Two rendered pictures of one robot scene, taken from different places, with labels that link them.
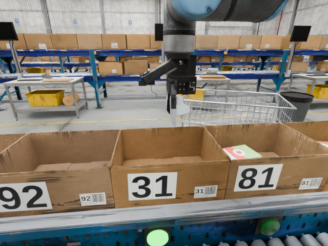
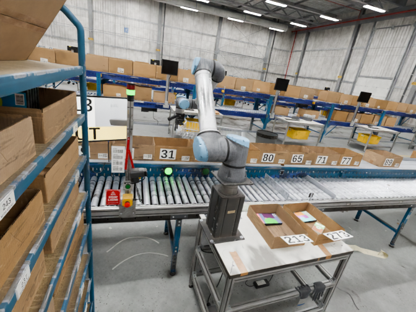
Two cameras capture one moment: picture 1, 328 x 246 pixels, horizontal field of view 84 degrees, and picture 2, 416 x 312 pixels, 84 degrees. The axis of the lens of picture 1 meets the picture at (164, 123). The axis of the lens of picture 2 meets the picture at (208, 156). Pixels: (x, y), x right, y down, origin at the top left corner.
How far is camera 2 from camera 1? 175 cm
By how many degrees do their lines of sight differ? 12
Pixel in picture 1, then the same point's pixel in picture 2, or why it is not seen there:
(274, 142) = not seen: hidden behind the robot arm
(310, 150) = not seen: hidden behind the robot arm
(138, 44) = (144, 72)
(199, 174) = (183, 151)
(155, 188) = (168, 155)
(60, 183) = (138, 149)
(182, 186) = (177, 155)
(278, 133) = not seen: hidden behind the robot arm
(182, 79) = (180, 120)
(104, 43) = (110, 67)
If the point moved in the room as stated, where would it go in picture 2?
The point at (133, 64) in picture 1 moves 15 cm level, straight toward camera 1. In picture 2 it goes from (138, 90) to (138, 91)
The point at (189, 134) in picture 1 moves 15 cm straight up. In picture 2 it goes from (181, 142) to (183, 129)
